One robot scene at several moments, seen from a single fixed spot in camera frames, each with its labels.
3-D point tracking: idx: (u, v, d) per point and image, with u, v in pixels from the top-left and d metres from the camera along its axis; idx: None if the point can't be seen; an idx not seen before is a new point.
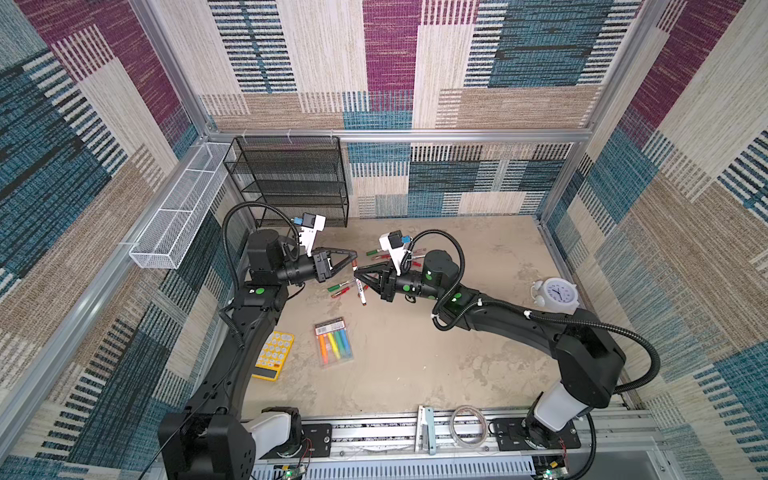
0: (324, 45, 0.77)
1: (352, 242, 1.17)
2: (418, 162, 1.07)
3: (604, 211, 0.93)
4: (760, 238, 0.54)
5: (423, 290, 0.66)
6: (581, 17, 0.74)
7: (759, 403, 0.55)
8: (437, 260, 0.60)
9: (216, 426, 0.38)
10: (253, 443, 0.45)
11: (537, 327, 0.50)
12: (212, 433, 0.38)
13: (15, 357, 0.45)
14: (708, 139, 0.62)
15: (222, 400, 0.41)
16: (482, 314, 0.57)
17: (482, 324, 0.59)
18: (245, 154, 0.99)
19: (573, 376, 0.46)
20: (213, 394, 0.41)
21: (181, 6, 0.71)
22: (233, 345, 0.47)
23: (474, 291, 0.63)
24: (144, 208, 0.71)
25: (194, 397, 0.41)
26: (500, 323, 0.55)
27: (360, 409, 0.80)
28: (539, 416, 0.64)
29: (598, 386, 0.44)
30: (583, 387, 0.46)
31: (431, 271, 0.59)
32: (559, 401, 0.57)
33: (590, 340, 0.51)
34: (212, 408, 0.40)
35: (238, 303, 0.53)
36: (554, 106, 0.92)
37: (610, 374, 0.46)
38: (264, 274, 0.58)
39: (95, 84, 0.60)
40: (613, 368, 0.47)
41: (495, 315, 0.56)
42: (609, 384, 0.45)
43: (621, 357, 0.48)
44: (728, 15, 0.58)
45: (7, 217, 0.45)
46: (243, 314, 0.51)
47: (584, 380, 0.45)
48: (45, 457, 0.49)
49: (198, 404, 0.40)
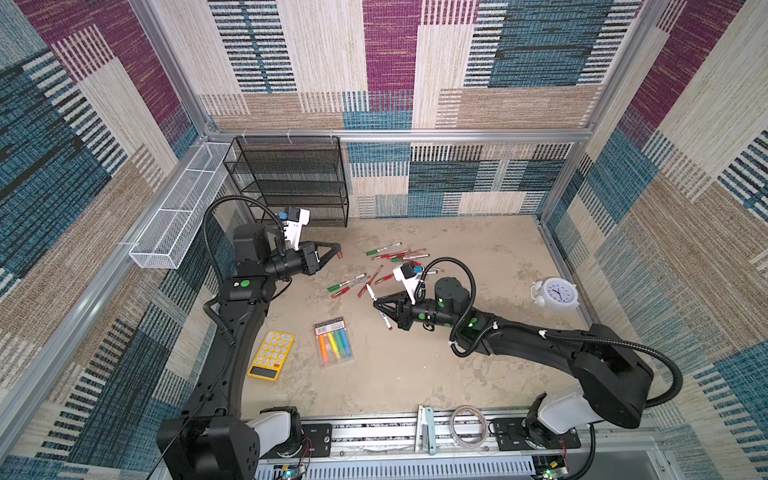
0: (324, 45, 0.77)
1: (352, 242, 1.17)
2: (418, 162, 1.07)
3: (604, 211, 0.93)
4: (760, 238, 0.54)
5: (437, 318, 0.68)
6: (581, 17, 0.74)
7: (759, 403, 0.55)
8: (447, 287, 0.63)
9: (218, 426, 0.38)
10: (256, 437, 0.45)
11: (554, 346, 0.50)
12: (215, 434, 0.37)
13: (15, 357, 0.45)
14: (708, 139, 0.62)
15: (220, 401, 0.40)
16: (499, 338, 0.58)
17: (501, 348, 0.59)
18: (245, 154, 0.99)
19: (598, 395, 0.45)
20: (209, 396, 0.40)
21: (181, 6, 0.71)
22: (224, 345, 0.45)
23: (490, 313, 0.64)
24: (144, 208, 0.71)
25: (190, 401, 0.40)
26: (518, 343, 0.55)
27: (360, 409, 0.80)
28: (543, 419, 0.64)
29: (625, 404, 0.43)
30: (610, 406, 0.45)
31: (443, 299, 0.62)
32: (567, 407, 0.56)
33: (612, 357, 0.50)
34: (211, 409, 0.39)
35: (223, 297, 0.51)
36: (554, 106, 0.92)
37: (637, 390, 0.44)
38: (251, 265, 0.56)
39: (95, 84, 0.60)
40: (640, 385, 0.45)
41: (510, 337, 0.56)
42: (639, 401, 0.44)
43: (647, 372, 0.46)
44: (728, 15, 0.58)
45: (7, 217, 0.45)
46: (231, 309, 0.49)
47: (610, 398, 0.44)
48: (46, 457, 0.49)
49: (196, 407, 0.39)
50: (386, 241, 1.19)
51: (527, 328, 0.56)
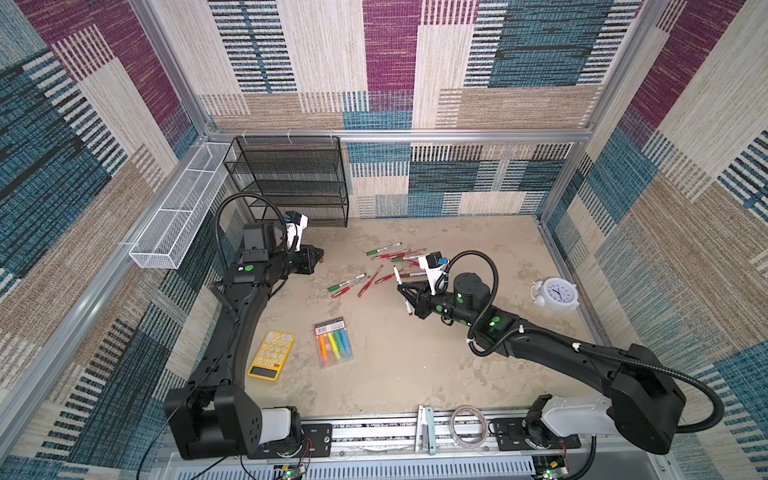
0: (324, 45, 0.77)
1: (353, 243, 1.17)
2: (418, 162, 1.07)
3: (604, 211, 0.93)
4: (760, 238, 0.54)
5: (455, 313, 0.66)
6: (581, 17, 0.74)
7: (759, 403, 0.55)
8: (467, 282, 0.61)
9: (222, 396, 0.39)
10: (259, 411, 0.47)
11: (588, 361, 0.47)
12: (219, 404, 0.39)
13: (15, 357, 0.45)
14: (708, 139, 0.62)
15: (226, 372, 0.42)
16: (523, 343, 0.55)
17: (524, 353, 0.56)
18: (245, 154, 0.99)
19: (628, 418, 0.44)
20: (214, 367, 0.42)
21: (181, 6, 0.71)
22: (228, 322, 0.47)
23: (514, 315, 0.61)
24: (143, 208, 0.71)
25: (196, 371, 0.42)
26: (545, 352, 0.52)
27: (360, 409, 0.80)
28: (546, 421, 0.64)
29: (659, 431, 0.41)
30: (640, 430, 0.43)
31: (461, 294, 0.60)
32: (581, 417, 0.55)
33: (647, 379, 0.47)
34: (217, 380, 0.41)
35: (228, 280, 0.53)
36: (554, 106, 0.92)
37: (670, 417, 0.43)
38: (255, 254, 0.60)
39: (95, 84, 0.60)
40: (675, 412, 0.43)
41: (538, 344, 0.53)
42: (669, 428, 0.42)
43: (681, 399, 0.44)
44: (728, 15, 0.58)
45: (7, 217, 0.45)
46: (236, 290, 0.51)
47: (642, 423, 0.42)
48: (46, 457, 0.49)
49: (201, 377, 0.41)
50: (386, 241, 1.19)
51: (559, 338, 0.53)
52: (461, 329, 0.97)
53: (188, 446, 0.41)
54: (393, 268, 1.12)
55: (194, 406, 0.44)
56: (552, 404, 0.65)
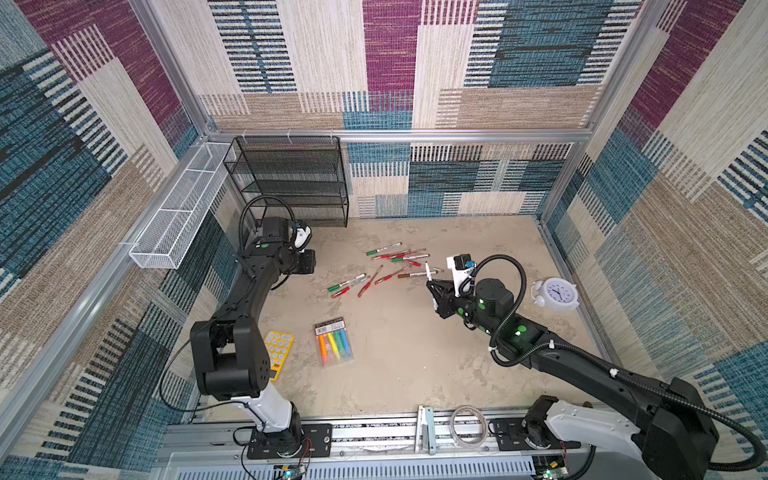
0: (324, 45, 0.77)
1: (353, 243, 1.17)
2: (418, 162, 1.07)
3: (604, 211, 0.93)
4: (760, 238, 0.54)
5: (476, 318, 0.64)
6: (581, 17, 0.74)
7: (759, 403, 0.55)
8: (489, 287, 0.59)
9: (242, 326, 0.45)
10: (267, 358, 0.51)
11: (625, 390, 0.45)
12: (240, 330, 0.45)
13: (15, 357, 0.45)
14: (708, 139, 0.62)
15: (243, 309, 0.48)
16: (551, 359, 0.53)
17: (547, 369, 0.55)
18: (245, 154, 0.99)
19: (661, 453, 0.42)
20: (234, 306, 0.49)
21: (181, 6, 0.71)
22: (246, 279, 0.54)
23: (541, 325, 0.58)
24: (143, 208, 0.71)
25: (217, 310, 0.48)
26: (574, 374, 0.51)
27: (360, 409, 0.80)
28: (551, 424, 0.63)
29: (694, 473, 0.40)
30: (670, 465, 0.42)
31: (483, 300, 0.58)
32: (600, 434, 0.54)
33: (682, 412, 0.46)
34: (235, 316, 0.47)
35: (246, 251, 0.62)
36: (554, 106, 0.92)
37: (705, 457, 0.42)
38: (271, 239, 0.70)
39: (95, 84, 0.60)
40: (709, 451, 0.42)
41: (570, 364, 0.51)
42: (702, 467, 0.41)
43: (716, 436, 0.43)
44: (728, 15, 0.58)
45: (7, 216, 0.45)
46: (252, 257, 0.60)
47: (677, 463, 0.41)
48: (45, 457, 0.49)
49: (221, 314, 0.48)
50: (386, 241, 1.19)
51: (593, 358, 0.50)
52: (461, 330, 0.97)
53: (204, 378, 0.46)
54: (393, 268, 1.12)
55: (215, 339, 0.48)
56: (557, 407, 0.65)
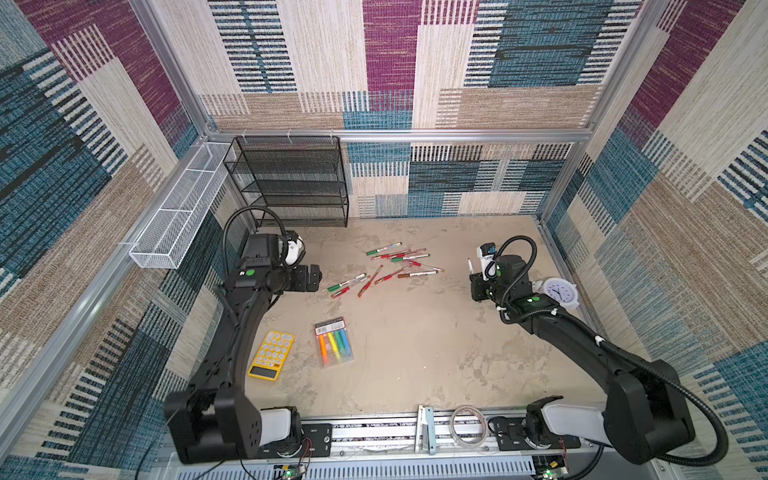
0: (324, 45, 0.77)
1: (353, 242, 1.17)
2: (418, 162, 1.07)
3: (604, 211, 0.93)
4: (760, 238, 0.54)
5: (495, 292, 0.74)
6: (581, 17, 0.74)
7: (759, 403, 0.55)
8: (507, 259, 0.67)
9: (222, 399, 0.39)
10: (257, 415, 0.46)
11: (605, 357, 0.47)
12: (219, 405, 0.39)
13: (15, 357, 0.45)
14: (708, 139, 0.62)
15: (225, 375, 0.42)
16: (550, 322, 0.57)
17: (545, 334, 0.59)
18: (245, 154, 0.99)
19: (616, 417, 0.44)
20: (215, 370, 0.42)
21: (181, 6, 0.71)
22: (228, 326, 0.47)
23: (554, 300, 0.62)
24: (143, 208, 0.71)
25: (197, 374, 0.42)
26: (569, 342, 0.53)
27: (360, 409, 0.80)
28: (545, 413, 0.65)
29: (639, 437, 0.41)
30: (622, 431, 0.44)
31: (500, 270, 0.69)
32: (579, 415, 0.55)
33: (659, 398, 0.46)
34: (217, 383, 0.41)
35: (230, 286, 0.53)
36: (554, 106, 0.92)
37: (661, 436, 0.42)
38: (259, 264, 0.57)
39: (95, 84, 0.60)
40: (669, 433, 0.42)
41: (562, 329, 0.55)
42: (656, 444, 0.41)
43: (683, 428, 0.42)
44: (728, 15, 0.58)
45: (7, 216, 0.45)
46: (236, 296, 0.51)
47: (626, 424, 0.43)
48: (45, 457, 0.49)
49: (201, 380, 0.41)
50: (386, 241, 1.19)
51: (587, 328, 0.54)
52: (461, 330, 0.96)
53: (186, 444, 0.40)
54: (393, 268, 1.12)
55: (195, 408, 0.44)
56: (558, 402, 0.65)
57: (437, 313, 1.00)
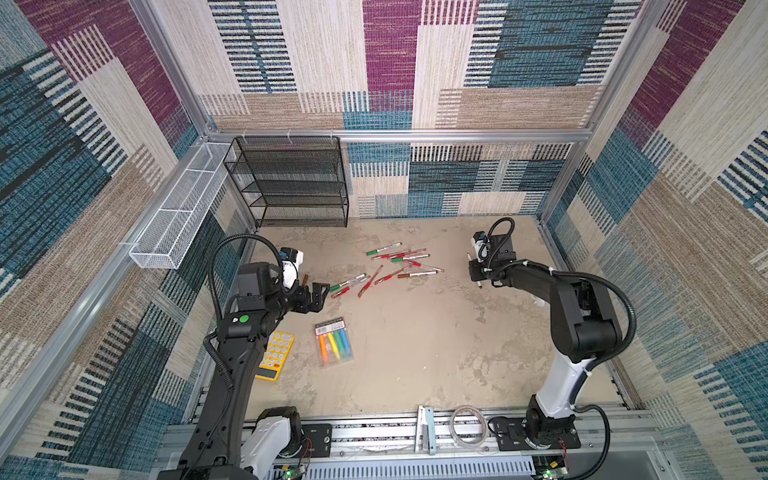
0: (324, 45, 0.77)
1: (353, 243, 1.17)
2: (418, 162, 1.07)
3: (604, 211, 0.93)
4: (760, 238, 0.54)
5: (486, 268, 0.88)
6: (581, 17, 0.74)
7: (759, 403, 0.55)
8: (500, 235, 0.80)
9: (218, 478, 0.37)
10: None
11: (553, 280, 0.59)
12: None
13: (15, 357, 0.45)
14: (708, 139, 0.62)
15: (221, 448, 0.39)
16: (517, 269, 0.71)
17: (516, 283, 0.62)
18: (245, 154, 0.99)
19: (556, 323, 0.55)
20: (209, 443, 0.39)
21: (181, 6, 0.71)
22: (222, 385, 0.45)
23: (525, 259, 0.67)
24: (144, 208, 0.71)
25: (189, 447, 0.39)
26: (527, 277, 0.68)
27: (360, 410, 0.79)
28: (541, 401, 0.66)
29: (570, 333, 0.52)
30: (561, 334, 0.54)
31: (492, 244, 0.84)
32: (552, 372, 0.62)
33: (594, 309, 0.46)
34: (210, 459, 0.38)
35: (221, 335, 0.50)
36: (554, 106, 0.92)
37: (591, 334, 0.51)
38: (253, 303, 0.57)
39: (95, 84, 0.60)
40: (599, 333, 0.51)
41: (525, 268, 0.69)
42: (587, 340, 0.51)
43: (612, 329, 0.52)
44: (728, 15, 0.58)
45: (7, 217, 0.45)
46: (228, 348, 0.49)
47: (562, 325, 0.54)
48: (45, 457, 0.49)
49: (194, 455, 0.39)
50: (386, 241, 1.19)
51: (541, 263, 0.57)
52: (461, 330, 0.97)
53: None
54: (393, 268, 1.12)
55: None
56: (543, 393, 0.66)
57: (437, 313, 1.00)
